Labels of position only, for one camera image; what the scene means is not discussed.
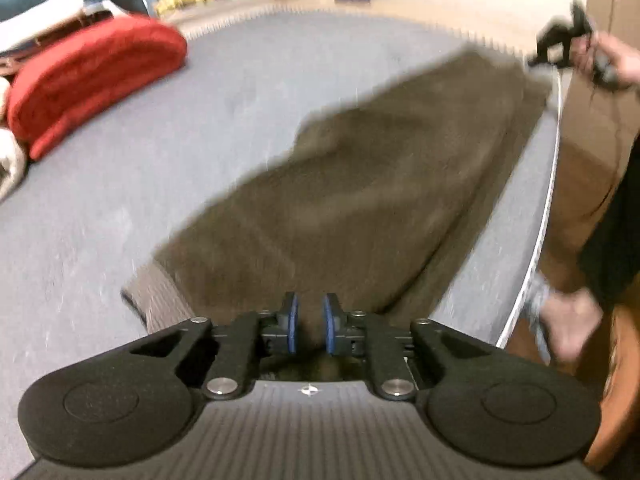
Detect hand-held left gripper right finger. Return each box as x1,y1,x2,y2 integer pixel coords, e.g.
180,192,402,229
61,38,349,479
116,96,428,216
322,292,493,402

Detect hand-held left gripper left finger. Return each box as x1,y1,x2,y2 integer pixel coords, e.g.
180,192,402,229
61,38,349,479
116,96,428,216
130,291,301,402

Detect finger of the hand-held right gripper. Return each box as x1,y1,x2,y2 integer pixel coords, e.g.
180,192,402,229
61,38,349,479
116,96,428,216
527,42,568,68

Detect person's right hand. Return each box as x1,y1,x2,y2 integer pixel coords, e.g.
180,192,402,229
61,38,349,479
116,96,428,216
570,31,640,86

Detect person's black shorts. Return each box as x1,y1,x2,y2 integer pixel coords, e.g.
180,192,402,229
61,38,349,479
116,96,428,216
577,145,640,311

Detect grey slipper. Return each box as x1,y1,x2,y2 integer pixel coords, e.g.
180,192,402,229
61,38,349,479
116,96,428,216
522,272,557,361

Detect person's bare foot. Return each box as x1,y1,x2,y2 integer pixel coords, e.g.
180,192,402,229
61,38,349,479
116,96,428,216
540,290,603,363

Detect person's bare leg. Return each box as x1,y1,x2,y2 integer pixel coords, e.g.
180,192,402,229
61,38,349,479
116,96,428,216
582,305,640,472

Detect white window seat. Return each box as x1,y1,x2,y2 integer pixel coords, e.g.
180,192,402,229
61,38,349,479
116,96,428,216
160,0,301,27

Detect red folded quilt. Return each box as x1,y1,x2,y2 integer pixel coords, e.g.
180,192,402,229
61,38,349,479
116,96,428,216
6,14,188,161

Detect white folded blanket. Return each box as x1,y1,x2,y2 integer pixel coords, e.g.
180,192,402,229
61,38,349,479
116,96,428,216
0,77,28,201

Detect white pillow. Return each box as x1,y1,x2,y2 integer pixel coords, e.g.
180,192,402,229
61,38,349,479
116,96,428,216
0,0,86,52

